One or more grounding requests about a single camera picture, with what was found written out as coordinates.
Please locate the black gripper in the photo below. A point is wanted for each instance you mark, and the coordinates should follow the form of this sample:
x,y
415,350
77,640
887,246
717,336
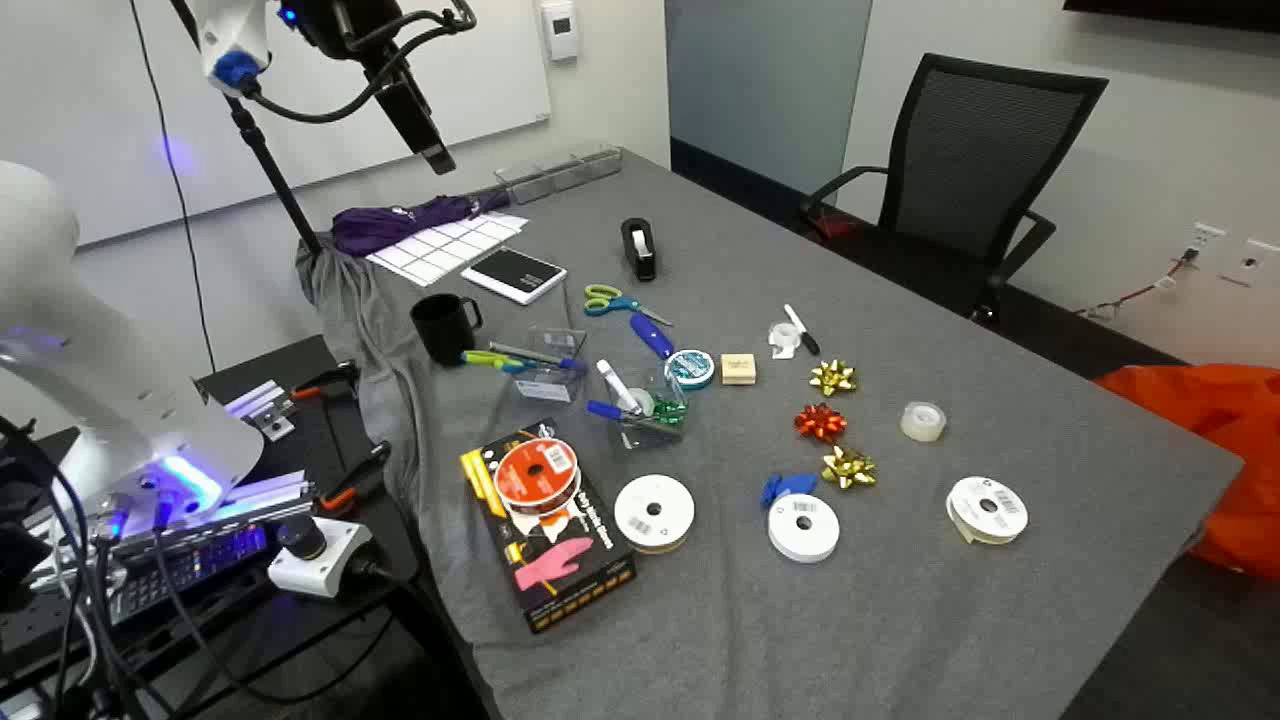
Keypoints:
x,y
361,33

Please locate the black cup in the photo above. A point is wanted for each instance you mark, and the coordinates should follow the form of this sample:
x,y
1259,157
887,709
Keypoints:
x,y
441,325

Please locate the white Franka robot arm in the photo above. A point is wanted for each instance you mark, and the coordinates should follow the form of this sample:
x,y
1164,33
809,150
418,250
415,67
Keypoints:
x,y
92,344

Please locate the clear cup with markers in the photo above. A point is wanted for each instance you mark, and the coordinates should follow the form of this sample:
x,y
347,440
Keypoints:
x,y
633,405

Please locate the purple cloth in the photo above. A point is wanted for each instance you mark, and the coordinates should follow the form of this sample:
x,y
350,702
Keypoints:
x,y
387,224

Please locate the black tripod pole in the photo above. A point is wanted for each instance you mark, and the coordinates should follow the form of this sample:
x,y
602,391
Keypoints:
x,y
274,165

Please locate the clear acrylic pen tray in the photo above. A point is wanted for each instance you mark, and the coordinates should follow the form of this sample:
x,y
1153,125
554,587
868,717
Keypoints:
x,y
540,374

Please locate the blue marker pen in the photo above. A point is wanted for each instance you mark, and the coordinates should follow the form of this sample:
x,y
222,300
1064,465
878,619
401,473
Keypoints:
x,y
654,336

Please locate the teal tape roll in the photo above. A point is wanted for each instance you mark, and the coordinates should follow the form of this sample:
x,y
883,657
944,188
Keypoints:
x,y
691,371

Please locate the orange ribbon spool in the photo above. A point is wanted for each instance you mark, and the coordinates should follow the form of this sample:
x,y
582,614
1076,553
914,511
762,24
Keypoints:
x,y
539,471

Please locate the beige square block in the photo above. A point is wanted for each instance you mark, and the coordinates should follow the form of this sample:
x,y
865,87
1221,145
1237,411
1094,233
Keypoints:
x,y
739,371

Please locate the small clear plastic piece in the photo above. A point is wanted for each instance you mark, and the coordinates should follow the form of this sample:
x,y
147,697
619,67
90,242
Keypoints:
x,y
780,342

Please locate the white emergency stop button box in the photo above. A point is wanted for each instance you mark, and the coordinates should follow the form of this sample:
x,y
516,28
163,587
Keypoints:
x,y
321,559

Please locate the white ribbon spool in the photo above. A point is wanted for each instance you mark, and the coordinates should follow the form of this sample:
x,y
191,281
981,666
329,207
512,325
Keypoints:
x,y
987,511
654,514
804,529

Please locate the black colourful book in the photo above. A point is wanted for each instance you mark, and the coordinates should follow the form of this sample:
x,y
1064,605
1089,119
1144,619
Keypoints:
x,y
563,572

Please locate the gold gift bow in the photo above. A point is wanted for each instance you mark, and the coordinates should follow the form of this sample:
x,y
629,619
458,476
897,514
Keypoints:
x,y
849,471
834,376

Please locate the red gift bow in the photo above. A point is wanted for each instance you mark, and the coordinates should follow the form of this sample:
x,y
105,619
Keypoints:
x,y
820,423

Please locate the blue gift bow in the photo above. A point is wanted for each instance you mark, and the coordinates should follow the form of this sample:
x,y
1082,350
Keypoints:
x,y
787,486

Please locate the black office chair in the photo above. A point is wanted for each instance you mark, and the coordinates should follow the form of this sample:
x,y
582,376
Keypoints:
x,y
967,161

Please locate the clear tape roll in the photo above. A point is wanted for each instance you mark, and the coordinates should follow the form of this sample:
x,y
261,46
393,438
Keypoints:
x,y
921,423

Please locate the grey tablecloth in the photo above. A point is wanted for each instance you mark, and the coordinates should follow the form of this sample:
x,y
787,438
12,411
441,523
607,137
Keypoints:
x,y
904,626

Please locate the orange bag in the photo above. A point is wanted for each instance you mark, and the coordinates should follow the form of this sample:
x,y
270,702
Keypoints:
x,y
1221,426

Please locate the black tablet with white frame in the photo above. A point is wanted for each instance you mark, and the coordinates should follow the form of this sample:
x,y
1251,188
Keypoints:
x,y
512,273

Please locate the white wall thermostat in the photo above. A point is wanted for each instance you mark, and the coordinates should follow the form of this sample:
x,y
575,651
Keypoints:
x,y
563,24

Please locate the silver metal bracket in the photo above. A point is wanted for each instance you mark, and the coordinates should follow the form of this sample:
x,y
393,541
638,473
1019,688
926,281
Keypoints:
x,y
261,405

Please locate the black wall television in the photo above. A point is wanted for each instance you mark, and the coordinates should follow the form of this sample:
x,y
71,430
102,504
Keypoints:
x,y
1173,9

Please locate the white wall outlet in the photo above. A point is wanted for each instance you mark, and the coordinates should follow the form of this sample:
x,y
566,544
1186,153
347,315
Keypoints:
x,y
1206,242

